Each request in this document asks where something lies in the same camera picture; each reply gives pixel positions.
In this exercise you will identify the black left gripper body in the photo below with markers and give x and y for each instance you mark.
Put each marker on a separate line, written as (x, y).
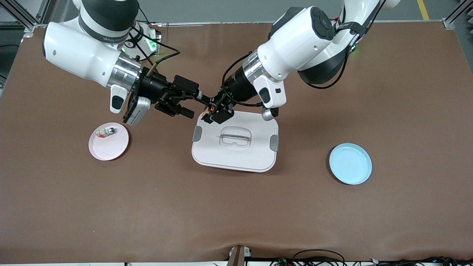
(235, 87)

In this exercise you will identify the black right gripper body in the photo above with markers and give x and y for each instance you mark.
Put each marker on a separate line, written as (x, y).
(154, 87)

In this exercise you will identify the black and orange switch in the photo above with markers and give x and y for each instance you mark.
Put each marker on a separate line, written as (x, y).
(213, 109)

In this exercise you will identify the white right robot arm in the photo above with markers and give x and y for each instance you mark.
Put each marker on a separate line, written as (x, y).
(81, 51)

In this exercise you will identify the grey container latch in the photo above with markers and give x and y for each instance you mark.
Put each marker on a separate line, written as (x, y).
(274, 143)
(197, 133)

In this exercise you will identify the white lidded container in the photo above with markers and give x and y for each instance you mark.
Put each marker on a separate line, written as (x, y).
(236, 159)

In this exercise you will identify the pink round plate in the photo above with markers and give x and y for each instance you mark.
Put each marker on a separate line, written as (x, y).
(109, 149)

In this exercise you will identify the light blue round plate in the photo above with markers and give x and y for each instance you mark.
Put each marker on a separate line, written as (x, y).
(349, 164)

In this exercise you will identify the white and silver switch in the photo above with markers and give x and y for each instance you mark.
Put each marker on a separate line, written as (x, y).
(106, 132)

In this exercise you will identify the silver table edge rail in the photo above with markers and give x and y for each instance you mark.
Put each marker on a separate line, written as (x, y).
(207, 24)

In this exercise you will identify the aluminium frame post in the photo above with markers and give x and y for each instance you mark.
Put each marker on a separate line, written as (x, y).
(22, 14)
(452, 16)

